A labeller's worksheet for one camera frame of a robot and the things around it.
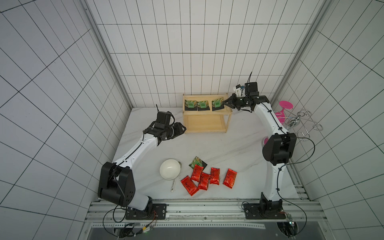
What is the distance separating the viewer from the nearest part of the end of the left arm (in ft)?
2.00

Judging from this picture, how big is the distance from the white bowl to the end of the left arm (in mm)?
173

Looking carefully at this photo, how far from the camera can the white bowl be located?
83 centimetres
